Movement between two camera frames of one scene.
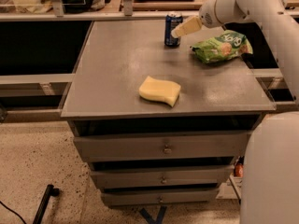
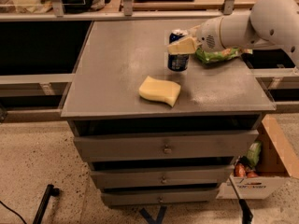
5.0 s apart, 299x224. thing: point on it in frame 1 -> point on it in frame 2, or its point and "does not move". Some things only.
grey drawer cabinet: [157, 127] does not move
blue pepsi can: [172, 21] -> [177, 62]
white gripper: [209, 16] -> [207, 36]
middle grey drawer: [157, 176] does not move
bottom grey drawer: [163, 197] does not move
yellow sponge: [153, 89] does not move
